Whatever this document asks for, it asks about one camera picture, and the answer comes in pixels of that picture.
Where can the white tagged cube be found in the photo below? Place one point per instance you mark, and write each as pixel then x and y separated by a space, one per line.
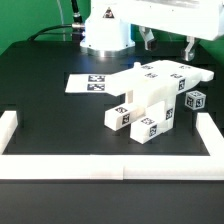
pixel 195 100

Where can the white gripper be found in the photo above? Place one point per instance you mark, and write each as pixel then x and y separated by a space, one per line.
pixel 203 19

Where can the white fence rail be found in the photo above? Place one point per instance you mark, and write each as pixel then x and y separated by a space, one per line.
pixel 210 134
pixel 94 167
pixel 8 124

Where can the white chair back frame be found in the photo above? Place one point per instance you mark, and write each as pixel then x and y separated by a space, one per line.
pixel 156 81

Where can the white marker base plate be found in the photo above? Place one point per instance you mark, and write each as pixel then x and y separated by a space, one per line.
pixel 86 83

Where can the white right fence rail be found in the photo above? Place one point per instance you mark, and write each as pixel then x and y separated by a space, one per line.
pixel 210 134

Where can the white left fence rail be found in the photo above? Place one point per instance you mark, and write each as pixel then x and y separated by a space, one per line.
pixel 8 124

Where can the white chair seat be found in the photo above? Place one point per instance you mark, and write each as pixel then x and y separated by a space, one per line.
pixel 158 105

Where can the white front fence rail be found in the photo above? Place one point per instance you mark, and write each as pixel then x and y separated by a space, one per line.
pixel 94 167

